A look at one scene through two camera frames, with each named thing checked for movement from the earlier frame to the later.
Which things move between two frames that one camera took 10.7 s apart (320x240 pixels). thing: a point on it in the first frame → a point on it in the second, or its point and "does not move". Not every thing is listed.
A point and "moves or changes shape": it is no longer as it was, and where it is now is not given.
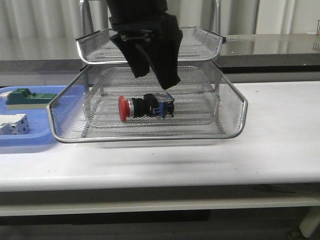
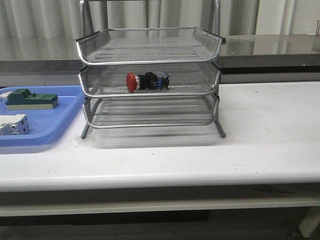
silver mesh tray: (104, 103) moves or changes shape
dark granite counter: (242, 54) does not move
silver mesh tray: (196, 45) does not move
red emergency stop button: (159, 105) → (157, 80)
